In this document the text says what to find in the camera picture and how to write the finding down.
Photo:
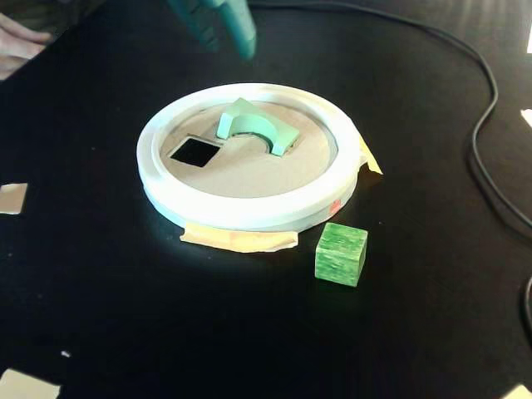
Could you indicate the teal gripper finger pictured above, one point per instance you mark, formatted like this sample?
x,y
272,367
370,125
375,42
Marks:
x,y
199,21
241,29

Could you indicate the mint green U shape block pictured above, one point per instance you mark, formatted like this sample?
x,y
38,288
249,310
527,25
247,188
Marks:
x,y
249,118

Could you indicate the white round shape sorter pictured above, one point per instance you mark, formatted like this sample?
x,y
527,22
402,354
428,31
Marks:
x,y
249,208

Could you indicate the person's pale hand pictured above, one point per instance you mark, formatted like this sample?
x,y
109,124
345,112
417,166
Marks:
x,y
18,33

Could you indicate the masking tape piece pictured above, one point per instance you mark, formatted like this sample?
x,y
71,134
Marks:
x,y
241,240
528,117
12,199
521,392
370,160
25,384

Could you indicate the green wooden cube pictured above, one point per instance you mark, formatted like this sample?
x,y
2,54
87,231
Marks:
x,y
338,257

